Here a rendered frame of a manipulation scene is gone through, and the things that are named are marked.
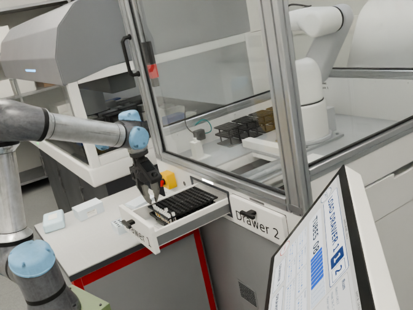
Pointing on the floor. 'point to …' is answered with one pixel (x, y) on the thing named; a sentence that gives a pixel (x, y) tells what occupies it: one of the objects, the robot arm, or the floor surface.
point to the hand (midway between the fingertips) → (153, 200)
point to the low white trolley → (130, 262)
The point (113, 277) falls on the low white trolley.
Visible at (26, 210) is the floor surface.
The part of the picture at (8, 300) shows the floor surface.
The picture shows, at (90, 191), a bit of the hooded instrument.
